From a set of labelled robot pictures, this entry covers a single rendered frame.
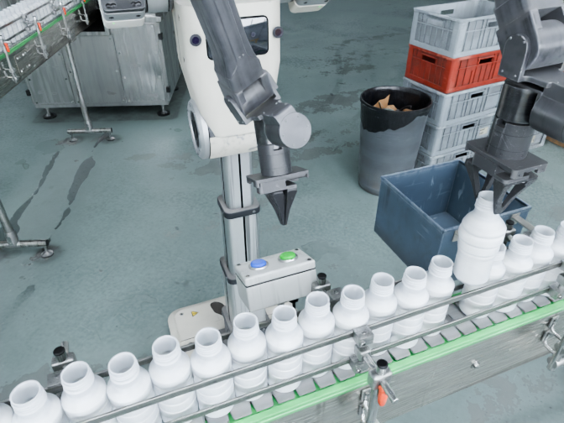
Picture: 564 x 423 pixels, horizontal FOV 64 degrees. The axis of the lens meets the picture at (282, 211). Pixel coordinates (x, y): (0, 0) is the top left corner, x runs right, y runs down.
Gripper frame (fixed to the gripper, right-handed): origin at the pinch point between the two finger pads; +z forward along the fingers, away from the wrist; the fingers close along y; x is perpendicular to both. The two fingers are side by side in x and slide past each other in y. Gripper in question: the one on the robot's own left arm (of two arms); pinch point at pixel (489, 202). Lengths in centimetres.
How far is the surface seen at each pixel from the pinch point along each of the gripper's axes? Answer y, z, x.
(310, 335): -1.2, 16.7, 31.5
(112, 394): -1, 16, 61
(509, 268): -1.0, 16.2, -9.3
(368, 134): 181, 83, -97
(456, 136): 175, 93, -164
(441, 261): 2.2, 12.6, 4.7
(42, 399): 0, 13, 69
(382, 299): -0.7, 14.2, 18.4
